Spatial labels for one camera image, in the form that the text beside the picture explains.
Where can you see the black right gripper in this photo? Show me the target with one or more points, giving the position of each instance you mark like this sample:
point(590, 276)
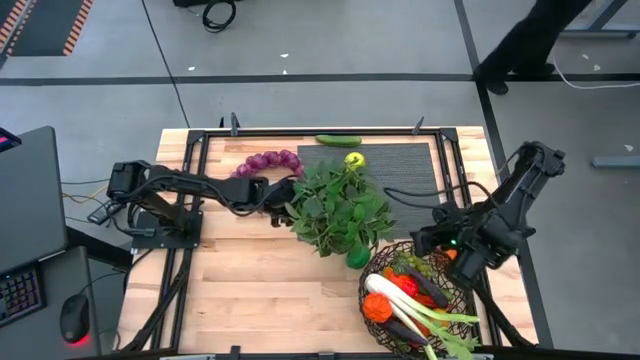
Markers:
point(467, 270)

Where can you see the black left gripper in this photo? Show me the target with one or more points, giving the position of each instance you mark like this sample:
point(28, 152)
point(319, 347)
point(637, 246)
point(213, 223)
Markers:
point(277, 197)

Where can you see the dark purple eggplant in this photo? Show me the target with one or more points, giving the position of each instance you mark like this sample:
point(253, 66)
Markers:
point(430, 290)

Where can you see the green grape bunch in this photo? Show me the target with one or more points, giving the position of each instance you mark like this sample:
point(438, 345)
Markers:
point(417, 262)

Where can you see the red chili pepper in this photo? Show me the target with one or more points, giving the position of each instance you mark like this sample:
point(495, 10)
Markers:
point(406, 285)

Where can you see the potted green leafy plant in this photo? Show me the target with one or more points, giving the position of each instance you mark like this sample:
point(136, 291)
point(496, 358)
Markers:
point(340, 210)

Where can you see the white green leek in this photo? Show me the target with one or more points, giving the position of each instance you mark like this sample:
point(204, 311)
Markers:
point(385, 287)

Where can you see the round green lime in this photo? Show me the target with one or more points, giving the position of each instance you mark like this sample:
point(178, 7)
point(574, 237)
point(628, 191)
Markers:
point(358, 257)

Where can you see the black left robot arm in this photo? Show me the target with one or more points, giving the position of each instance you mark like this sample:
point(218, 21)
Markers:
point(200, 187)

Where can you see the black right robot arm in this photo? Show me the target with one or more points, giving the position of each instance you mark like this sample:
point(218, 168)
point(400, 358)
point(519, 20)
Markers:
point(530, 185)

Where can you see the orange mandarin fruit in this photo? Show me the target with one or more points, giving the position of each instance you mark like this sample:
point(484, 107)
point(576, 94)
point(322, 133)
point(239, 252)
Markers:
point(451, 254)

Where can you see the purple grape bunch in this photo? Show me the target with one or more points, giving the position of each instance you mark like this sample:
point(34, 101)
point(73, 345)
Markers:
point(270, 159)

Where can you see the green cucumber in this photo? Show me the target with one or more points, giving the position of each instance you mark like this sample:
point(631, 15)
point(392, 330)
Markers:
point(338, 141)

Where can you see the dark grey woven placemat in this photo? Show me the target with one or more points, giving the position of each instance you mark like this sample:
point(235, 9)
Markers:
point(400, 160)

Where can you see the black power adapter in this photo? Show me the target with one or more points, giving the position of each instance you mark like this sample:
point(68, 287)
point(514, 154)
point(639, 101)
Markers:
point(102, 214)

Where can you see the grey table foot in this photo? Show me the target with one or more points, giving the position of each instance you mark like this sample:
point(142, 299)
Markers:
point(615, 162)

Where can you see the black computer mouse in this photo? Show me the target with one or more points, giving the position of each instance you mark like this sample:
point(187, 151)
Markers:
point(75, 317)

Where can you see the person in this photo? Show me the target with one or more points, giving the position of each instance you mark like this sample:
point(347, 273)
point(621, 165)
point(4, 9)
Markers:
point(525, 40)

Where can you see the dark grey computer case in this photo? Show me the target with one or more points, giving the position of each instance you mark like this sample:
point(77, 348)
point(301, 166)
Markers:
point(30, 200)

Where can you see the small glowing device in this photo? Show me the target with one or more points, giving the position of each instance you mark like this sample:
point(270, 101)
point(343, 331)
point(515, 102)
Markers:
point(7, 140)

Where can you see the black backlit keyboard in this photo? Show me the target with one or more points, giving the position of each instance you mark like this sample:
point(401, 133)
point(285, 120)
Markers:
point(20, 297)

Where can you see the grey table leg base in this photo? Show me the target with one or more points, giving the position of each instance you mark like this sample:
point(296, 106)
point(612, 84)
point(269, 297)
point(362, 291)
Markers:
point(610, 31)

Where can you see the black orange-striped floor mat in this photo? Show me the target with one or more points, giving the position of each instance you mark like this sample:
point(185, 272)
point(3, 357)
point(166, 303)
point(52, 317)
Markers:
point(45, 25)

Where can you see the grey side desk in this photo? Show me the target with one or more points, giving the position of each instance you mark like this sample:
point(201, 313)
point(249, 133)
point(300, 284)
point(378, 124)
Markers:
point(20, 345)

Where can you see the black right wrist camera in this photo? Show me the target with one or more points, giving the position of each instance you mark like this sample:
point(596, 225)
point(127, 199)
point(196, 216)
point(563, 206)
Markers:
point(430, 239)

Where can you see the black metal table frame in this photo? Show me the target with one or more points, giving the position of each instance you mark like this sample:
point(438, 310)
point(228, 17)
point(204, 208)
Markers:
point(400, 132)

